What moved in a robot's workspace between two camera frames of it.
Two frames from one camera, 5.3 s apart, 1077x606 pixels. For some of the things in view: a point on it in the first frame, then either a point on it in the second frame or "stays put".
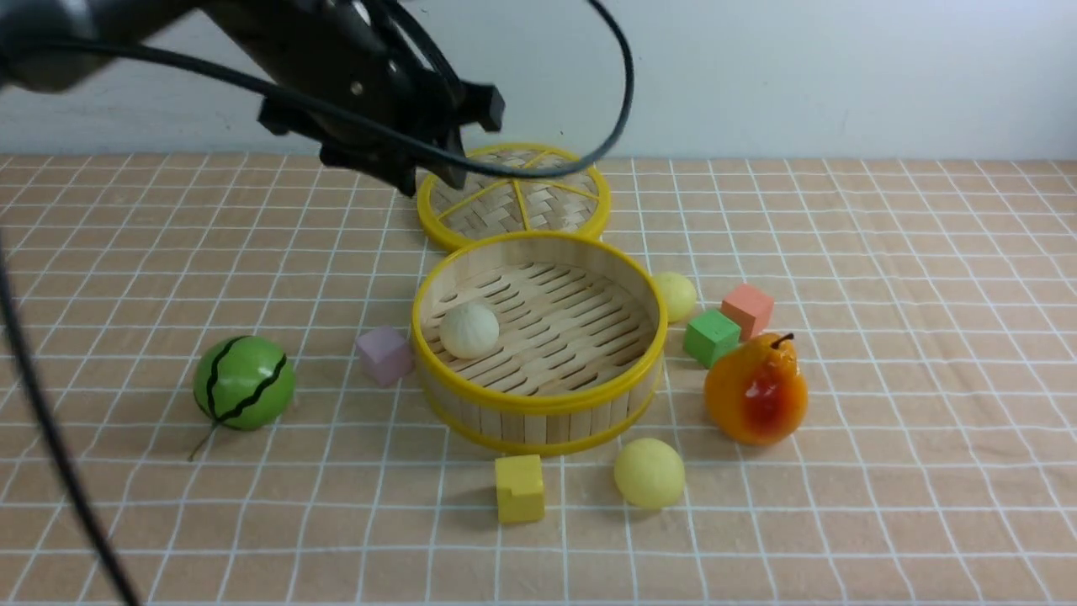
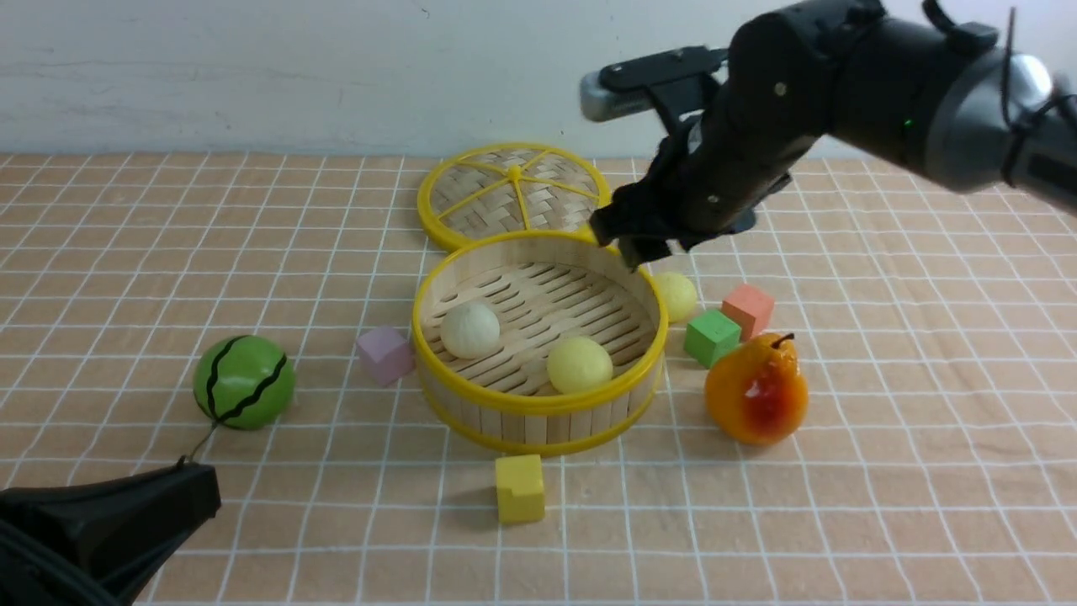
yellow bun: [679, 295] stays put
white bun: [469, 331] stays put
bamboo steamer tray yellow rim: [582, 330] stays put
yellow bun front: [649, 474] → [578, 364]
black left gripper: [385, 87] → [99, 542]
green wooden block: [708, 336] stays put
